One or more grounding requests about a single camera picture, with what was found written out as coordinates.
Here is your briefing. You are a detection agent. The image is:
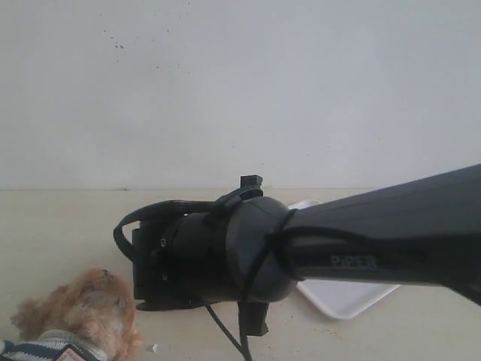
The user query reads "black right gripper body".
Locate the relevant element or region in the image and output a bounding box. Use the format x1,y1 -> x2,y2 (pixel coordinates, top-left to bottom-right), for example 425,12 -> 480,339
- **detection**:
132,220 -> 207,311

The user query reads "tan teddy bear striped sweater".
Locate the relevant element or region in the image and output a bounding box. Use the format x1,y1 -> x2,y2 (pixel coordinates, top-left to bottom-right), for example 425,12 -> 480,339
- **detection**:
1,267 -> 141,360

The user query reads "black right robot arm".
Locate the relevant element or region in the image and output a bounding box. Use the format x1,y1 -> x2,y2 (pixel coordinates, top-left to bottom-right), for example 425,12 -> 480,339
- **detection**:
132,165 -> 480,310

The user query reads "white plastic tray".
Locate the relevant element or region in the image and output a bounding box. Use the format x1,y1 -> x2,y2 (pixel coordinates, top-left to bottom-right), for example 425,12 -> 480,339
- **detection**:
285,199 -> 401,320

